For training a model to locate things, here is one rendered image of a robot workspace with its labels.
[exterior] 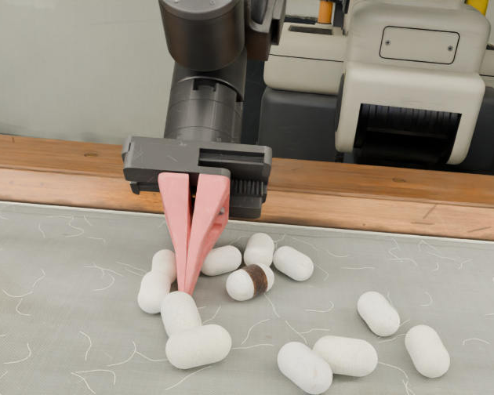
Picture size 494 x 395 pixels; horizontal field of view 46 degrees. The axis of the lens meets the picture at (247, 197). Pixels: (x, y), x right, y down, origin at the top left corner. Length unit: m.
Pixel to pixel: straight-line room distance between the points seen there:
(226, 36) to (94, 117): 2.28
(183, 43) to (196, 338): 0.19
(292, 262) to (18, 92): 2.43
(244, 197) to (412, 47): 0.64
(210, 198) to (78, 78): 2.29
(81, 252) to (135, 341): 0.12
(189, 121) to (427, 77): 0.63
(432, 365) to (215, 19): 0.24
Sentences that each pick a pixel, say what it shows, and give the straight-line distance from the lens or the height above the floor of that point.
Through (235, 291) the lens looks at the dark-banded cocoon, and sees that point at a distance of 0.39.
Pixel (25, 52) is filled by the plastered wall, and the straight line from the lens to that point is 2.73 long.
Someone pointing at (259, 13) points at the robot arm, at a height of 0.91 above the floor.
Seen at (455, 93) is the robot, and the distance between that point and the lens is 1.00.
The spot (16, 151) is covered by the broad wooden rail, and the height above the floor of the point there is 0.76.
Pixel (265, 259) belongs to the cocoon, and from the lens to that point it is 0.43.
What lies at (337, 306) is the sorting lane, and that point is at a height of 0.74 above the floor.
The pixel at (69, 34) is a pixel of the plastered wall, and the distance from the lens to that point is 2.63.
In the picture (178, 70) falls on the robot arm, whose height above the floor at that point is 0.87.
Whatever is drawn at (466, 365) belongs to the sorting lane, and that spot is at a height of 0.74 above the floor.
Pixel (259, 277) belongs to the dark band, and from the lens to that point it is 0.39.
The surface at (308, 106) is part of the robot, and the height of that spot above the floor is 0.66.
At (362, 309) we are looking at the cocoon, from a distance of 0.39.
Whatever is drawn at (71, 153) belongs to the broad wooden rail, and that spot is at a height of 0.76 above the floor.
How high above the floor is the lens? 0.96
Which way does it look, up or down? 23 degrees down
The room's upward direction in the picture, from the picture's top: 5 degrees clockwise
